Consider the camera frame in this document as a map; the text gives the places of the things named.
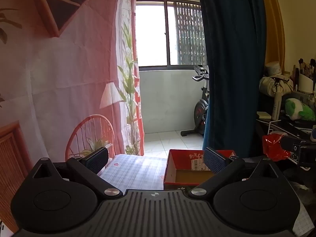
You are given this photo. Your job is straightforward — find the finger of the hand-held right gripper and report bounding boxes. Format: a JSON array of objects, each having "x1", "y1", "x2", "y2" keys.
[{"x1": 280, "y1": 135, "x2": 303, "y2": 153}]

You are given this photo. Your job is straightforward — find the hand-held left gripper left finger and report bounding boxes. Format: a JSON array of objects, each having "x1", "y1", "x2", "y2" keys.
[{"x1": 27, "y1": 147, "x2": 123, "y2": 199}]

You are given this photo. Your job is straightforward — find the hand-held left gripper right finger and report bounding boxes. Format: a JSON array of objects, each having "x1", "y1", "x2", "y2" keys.
[{"x1": 190, "y1": 147, "x2": 284, "y2": 199}]

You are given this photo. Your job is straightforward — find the red strawberry print cardboard box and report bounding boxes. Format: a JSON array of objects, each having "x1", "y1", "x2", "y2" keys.
[{"x1": 163, "y1": 149, "x2": 236, "y2": 190}]

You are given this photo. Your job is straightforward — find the red plastic bag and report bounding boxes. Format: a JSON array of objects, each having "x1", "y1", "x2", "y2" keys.
[{"x1": 262, "y1": 133, "x2": 292, "y2": 162}]

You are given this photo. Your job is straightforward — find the dark side desk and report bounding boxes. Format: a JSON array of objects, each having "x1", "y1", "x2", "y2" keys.
[{"x1": 255, "y1": 117, "x2": 316, "y2": 203}]

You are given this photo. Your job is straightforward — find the green and white plush toy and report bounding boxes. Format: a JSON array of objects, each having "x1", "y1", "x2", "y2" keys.
[{"x1": 284, "y1": 98, "x2": 316, "y2": 121}]

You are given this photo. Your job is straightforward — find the tall white bottle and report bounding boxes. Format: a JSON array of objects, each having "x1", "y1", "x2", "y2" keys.
[{"x1": 272, "y1": 92, "x2": 282, "y2": 121}]

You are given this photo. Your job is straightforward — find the black exercise bike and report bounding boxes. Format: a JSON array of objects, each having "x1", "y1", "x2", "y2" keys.
[{"x1": 181, "y1": 65, "x2": 210, "y2": 137}]

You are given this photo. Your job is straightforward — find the beige cloth bag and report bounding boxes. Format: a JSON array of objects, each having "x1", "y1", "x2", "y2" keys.
[{"x1": 259, "y1": 75, "x2": 294, "y2": 98}]

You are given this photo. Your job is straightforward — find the white brush holder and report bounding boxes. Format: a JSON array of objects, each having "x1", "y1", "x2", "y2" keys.
[{"x1": 297, "y1": 73, "x2": 315, "y2": 94}]

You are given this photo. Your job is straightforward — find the white cylindrical object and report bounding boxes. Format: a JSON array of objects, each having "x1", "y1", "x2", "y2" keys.
[{"x1": 265, "y1": 61, "x2": 282, "y2": 77}]

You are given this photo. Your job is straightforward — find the bunch of makeup brushes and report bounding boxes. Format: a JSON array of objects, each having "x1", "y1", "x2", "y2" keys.
[{"x1": 292, "y1": 59, "x2": 316, "y2": 81}]

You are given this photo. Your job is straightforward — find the dark blue curtain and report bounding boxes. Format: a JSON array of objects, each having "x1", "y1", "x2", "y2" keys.
[{"x1": 196, "y1": 0, "x2": 267, "y2": 158}]

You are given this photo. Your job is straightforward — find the yellow curtain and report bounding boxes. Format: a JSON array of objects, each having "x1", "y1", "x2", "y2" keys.
[{"x1": 259, "y1": 0, "x2": 287, "y2": 66}]

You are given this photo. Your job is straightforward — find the dark framed window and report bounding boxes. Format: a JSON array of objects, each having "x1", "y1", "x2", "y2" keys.
[{"x1": 134, "y1": 0, "x2": 208, "y2": 71}]

